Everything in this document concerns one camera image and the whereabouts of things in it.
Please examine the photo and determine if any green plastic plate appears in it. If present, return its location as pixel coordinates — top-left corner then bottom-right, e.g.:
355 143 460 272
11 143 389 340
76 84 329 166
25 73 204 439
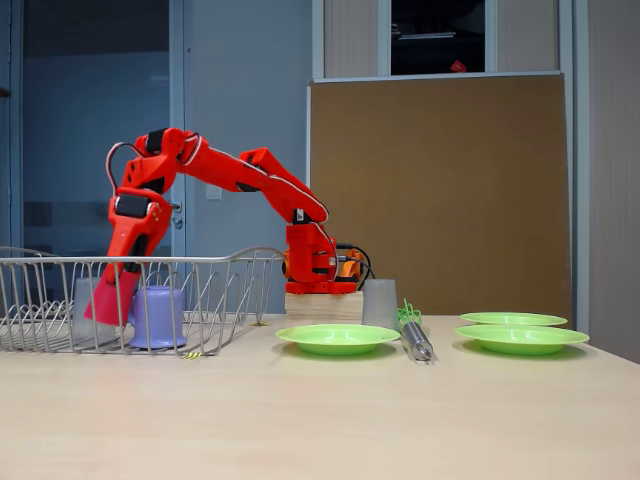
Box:
274 323 402 357
458 311 569 329
453 323 591 357

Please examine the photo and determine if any white gripper cable loop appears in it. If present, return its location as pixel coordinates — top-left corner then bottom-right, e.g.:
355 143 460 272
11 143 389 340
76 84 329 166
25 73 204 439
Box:
107 142 144 196

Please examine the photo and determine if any red plastic cup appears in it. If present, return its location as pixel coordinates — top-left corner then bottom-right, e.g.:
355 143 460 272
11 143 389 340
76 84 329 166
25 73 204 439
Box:
83 272 141 327

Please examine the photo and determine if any black base cable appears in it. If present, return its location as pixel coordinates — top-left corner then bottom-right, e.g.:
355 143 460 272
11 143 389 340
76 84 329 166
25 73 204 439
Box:
335 242 377 282

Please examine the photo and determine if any green whisk with steel handle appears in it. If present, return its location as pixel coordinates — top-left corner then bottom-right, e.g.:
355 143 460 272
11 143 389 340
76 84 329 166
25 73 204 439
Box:
397 298 435 362

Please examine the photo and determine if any purple plastic mug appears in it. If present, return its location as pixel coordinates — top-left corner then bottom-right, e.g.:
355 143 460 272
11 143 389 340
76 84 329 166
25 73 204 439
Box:
128 285 189 350

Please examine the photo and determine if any wooden base block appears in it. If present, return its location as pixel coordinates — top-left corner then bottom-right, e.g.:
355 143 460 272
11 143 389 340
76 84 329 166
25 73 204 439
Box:
284 292 364 321

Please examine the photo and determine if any blue grey glass door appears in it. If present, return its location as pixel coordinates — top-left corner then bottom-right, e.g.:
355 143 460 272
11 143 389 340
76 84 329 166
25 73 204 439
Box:
9 0 187 259

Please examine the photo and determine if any brown pin board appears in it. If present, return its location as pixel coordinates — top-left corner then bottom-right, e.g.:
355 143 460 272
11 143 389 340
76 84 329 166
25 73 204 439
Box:
305 72 574 321

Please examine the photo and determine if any white notebook on shelf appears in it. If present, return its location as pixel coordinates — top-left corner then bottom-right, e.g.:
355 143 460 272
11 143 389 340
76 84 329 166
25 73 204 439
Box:
397 30 457 41

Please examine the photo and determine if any grey translucent plastic cup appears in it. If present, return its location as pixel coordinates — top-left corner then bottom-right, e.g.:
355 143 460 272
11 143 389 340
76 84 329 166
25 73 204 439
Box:
72 277 118 347
361 278 400 331

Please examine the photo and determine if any metal wire dish rack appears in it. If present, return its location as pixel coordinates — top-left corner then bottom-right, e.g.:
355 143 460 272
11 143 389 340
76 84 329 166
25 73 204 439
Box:
0 245 286 357

